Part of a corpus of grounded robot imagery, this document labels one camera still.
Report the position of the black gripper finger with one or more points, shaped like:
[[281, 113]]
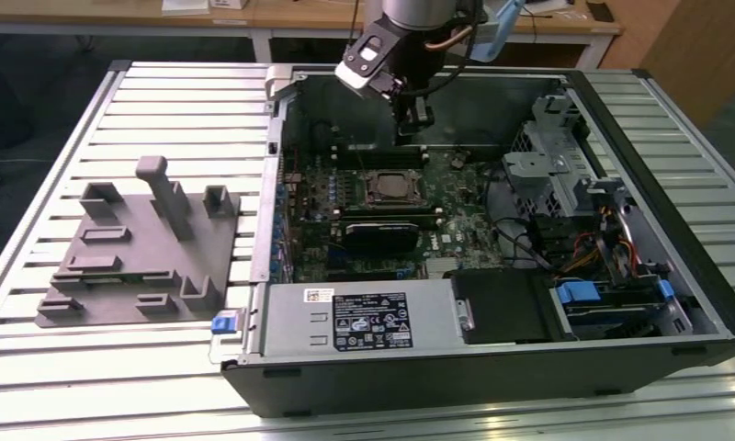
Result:
[[415, 121]]

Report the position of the thin metal locking lever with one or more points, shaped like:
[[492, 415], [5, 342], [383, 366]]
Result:
[[360, 163]]

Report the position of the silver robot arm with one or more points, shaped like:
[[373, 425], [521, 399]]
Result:
[[413, 11]]

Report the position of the CPU socket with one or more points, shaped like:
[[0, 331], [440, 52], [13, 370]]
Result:
[[364, 202]]

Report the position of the black RAM slot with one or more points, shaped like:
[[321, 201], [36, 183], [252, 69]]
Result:
[[392, 153], [392, 149], [392, 163], [392, 158]]

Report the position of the round coin battery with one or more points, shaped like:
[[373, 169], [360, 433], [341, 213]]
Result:
[[459, 160]]

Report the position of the green RAM stick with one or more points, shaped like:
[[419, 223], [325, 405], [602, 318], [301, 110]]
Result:
[[116, 278], [392, 216]]

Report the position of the metal drive cage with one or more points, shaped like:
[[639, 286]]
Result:
[[535, 167]]

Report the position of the grey case latch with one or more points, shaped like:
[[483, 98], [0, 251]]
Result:
[[276, 80]]

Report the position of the green motherboard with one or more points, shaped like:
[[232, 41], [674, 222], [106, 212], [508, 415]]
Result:
[[319, 216]]

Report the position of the small graphics card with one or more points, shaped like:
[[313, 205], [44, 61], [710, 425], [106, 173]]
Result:
[[379, 241]]

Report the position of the small black desk object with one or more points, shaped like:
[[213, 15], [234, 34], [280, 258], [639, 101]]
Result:
[[600, 11]]

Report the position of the silver chipset heatsink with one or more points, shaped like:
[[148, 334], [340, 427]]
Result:
[[440, 267]]

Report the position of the small white box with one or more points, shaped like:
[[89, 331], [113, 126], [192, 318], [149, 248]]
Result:
[[228, 3], [184, 4]]

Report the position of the black plastic drive cover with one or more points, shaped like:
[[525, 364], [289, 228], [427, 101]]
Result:
[[501, 308]]

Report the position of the wooden cabinet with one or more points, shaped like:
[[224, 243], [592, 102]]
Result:
[[698, 55]]

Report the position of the blue disk carrier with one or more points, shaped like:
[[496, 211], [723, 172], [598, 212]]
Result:
[[575, 294]]

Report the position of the grey power supply unit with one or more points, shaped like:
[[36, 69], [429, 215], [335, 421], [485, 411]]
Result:
[[293, 321]]

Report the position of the grey parts rack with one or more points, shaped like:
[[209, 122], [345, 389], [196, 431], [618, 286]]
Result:
[[158, 257]]

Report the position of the blue case latch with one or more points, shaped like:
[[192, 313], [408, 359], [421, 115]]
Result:
[[222, 323]]

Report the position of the wooden desk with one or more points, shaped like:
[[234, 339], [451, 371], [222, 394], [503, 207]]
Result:
[[97, 16]]

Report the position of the black open PC case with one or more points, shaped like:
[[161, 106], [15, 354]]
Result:
[[404, 390]]

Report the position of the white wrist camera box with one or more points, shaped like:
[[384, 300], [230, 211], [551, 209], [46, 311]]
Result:
[[355, 80]]

